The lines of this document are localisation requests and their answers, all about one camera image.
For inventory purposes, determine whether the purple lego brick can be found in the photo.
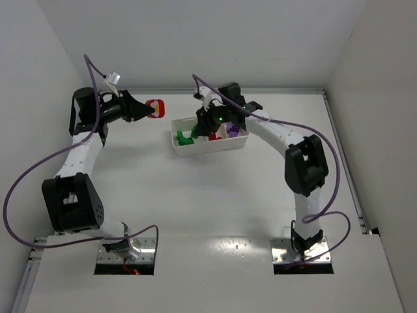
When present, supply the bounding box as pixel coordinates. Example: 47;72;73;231
225;122;240;138

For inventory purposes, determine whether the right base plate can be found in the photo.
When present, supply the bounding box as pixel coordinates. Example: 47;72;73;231
270;237;332;264

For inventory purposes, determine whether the santa lego stack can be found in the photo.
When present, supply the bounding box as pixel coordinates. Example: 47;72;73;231
145;99;165;119

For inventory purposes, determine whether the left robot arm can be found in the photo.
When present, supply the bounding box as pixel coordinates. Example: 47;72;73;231
42;87;158;260

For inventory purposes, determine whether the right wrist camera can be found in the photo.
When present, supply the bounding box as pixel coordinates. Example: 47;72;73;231
194;86;212;112

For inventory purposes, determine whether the white divided container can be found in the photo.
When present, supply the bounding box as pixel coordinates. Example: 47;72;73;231
171;117;249;157

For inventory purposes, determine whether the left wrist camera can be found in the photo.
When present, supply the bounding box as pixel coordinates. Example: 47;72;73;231
104;72;121;89

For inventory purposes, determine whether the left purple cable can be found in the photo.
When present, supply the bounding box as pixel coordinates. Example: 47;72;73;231
2;53;159;250

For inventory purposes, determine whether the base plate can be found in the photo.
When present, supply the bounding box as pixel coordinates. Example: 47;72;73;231
97;237;157;264
270;237;332;264

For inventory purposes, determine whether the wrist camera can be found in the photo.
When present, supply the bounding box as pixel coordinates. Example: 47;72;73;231
104;72;121;89
194;86;212;112

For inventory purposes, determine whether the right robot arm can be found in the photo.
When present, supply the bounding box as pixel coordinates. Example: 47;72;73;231
192;82;328;256

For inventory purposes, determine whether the left base plate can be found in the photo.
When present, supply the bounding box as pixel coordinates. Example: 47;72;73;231
97;237;157;264

